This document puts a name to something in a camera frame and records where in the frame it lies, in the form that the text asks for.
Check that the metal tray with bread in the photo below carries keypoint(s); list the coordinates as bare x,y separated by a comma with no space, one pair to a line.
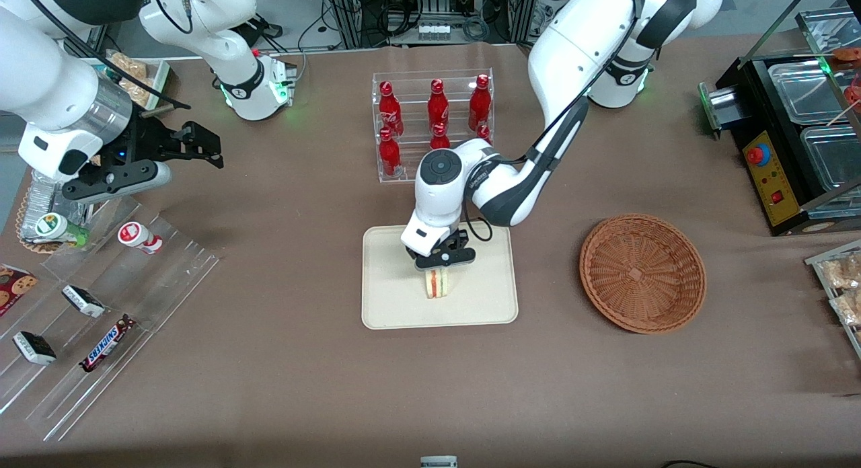
159,78

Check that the metal tray with pastries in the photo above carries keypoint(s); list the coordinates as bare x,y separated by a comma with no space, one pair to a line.
817,261

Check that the triangular sandwich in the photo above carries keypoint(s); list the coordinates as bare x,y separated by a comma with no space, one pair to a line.
437,285

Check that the orange fried food piece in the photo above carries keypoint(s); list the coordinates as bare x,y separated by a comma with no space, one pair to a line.
847,53

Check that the Snickers chocolate bar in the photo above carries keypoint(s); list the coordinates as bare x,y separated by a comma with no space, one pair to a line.
104,345

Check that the white power strip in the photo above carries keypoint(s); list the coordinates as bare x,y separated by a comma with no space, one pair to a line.
434,31

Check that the green white drink bottle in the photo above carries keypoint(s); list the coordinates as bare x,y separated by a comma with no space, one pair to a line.
50,224

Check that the cookie package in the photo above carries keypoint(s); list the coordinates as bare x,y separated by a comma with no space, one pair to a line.
13,286

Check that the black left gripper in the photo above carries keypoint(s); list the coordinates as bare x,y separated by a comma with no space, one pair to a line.
457,240

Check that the red white yogurt bottle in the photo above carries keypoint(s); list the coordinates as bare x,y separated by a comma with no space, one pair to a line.
134,235

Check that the packaged bread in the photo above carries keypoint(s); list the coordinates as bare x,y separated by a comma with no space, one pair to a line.
131,68

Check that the red cola bottle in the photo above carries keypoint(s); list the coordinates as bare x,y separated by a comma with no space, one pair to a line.
389,108
438,105
479,101
439,137
389,152
484,132

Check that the wrapped pastry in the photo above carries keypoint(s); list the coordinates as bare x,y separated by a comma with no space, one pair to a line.
844,273
849,306

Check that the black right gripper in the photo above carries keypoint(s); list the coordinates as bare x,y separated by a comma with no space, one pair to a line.
151,140

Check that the brown wicker basket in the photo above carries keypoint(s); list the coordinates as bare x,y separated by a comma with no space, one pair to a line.
642,273

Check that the small wicker mat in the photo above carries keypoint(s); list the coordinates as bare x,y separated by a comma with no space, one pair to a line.
30,247

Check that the clear plastic water bottle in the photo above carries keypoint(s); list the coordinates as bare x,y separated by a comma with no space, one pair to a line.
47,196

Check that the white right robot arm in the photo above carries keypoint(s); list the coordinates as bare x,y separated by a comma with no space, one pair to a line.
202,24

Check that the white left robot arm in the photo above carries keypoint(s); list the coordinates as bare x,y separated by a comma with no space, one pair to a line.
572,44

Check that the black equipment rack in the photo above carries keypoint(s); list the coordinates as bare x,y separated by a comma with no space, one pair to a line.
377,11

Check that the white grey device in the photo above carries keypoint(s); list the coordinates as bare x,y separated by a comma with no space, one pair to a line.
438,462

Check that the black white snack bar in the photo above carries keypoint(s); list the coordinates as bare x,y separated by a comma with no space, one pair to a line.
35,347
84,301

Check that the red sausage on skewer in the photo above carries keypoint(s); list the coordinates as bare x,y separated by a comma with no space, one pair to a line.
853,91

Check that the clear acrylic stepped shelf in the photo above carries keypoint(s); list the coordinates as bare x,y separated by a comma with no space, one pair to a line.
168,280

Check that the beige plastic tray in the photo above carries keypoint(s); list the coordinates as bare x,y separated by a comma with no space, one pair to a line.
484,286

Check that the clear acrylic bottle rack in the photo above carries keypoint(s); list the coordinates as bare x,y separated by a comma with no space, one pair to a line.
410,174

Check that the black fryer appliance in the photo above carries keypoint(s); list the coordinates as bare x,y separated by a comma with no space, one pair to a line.
773,192

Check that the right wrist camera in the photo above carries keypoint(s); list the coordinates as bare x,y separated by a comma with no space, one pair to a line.
114,179

